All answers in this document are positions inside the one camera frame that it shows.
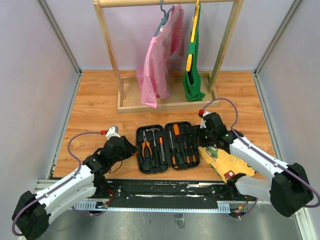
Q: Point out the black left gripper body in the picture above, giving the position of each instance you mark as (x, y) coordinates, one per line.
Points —
(116, 158)

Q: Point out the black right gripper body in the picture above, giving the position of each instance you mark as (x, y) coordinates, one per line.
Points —
(206, 137)

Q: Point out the orange handled needle nose pliers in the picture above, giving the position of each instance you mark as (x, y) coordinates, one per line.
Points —
(146, 148)

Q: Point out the claw hammer black handle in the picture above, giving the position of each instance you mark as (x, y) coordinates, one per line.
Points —
(153, 130)

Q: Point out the black plastic tool case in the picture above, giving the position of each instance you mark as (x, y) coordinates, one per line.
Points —
(188, 133)

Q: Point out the black orange handled screwdriver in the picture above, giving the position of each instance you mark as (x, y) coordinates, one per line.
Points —
(173, 153)

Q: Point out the orange handled awl screwdriver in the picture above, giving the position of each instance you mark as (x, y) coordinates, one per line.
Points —
(177, 133)

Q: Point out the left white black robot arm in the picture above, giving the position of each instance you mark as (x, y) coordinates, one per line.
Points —
(34, 212)

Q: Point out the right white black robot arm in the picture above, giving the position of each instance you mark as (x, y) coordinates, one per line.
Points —
(286, 186)

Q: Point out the yellow cartoon cloth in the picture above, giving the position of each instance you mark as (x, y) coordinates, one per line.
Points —
(227, 165)

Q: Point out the wooden clothes rack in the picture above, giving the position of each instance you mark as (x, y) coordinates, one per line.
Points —
(169, 78)

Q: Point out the green garment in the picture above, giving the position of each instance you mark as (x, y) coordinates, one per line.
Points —
(192, 79)

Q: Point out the pink garment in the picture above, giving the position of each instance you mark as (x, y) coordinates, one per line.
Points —
(153, 75)

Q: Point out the yellow clothes hanger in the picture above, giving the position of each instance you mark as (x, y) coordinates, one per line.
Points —
(193, 34)

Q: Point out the teal clothes hanger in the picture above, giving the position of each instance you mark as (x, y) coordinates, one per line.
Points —
(163, 15)

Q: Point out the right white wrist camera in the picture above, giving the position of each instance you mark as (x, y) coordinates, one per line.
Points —
(203, 121)

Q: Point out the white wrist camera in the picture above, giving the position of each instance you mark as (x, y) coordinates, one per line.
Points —
(113, 131)
(203, 121)

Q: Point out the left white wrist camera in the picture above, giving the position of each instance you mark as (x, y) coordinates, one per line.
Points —
(113, 131)

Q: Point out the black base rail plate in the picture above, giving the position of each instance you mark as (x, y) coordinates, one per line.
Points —
(145, 188)

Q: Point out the slotted aluminium cable duct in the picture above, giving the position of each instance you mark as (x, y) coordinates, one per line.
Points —
(156, 204)

